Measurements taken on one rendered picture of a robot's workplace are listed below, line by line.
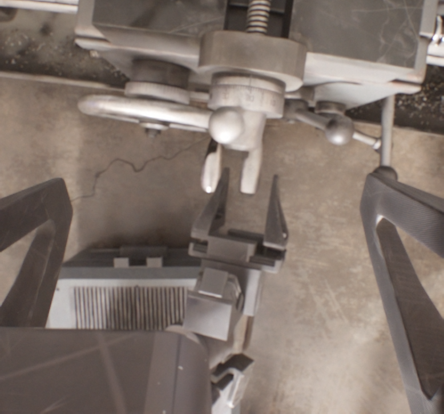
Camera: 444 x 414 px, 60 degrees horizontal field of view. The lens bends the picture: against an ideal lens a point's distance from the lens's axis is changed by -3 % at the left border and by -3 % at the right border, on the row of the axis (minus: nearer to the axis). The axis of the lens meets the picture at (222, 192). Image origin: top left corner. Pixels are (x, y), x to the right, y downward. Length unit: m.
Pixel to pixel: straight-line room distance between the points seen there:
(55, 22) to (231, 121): 0.69
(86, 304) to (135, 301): 0.13
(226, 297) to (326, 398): 1.19
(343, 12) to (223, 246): 0.26
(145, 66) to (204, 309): 0.32
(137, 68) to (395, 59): 0.31
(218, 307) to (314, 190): 0.95
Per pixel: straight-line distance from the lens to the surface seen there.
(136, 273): 1.07
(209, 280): 0.37
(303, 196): 1.27
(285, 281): 1.32
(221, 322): 0.37
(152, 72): 0.53
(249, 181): 0.43
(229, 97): 0.35
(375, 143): 0.73
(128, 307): 1.09
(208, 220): 0.43
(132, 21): 0.39
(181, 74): 0.54
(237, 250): 0.42
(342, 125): 0.47
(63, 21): 0.95
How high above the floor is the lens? 1.24
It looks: 84 degrees down
